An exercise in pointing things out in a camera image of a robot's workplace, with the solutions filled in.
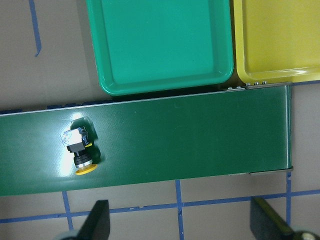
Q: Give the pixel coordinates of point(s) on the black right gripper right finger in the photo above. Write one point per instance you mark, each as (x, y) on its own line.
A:
(266, 224)

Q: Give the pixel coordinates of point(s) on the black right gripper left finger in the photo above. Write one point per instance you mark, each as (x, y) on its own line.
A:
(97, 223)

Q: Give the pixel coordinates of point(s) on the yellow push button switch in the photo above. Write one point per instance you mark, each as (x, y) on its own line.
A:
(77, 141)

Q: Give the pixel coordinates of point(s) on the green conveyor belt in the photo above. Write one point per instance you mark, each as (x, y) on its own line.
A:
(152, 140)

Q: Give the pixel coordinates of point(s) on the yellow plastic tray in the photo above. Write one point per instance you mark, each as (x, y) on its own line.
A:
(277, 40)

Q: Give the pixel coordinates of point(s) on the green plastic tray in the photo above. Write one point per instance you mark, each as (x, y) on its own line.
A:
(143, 46)

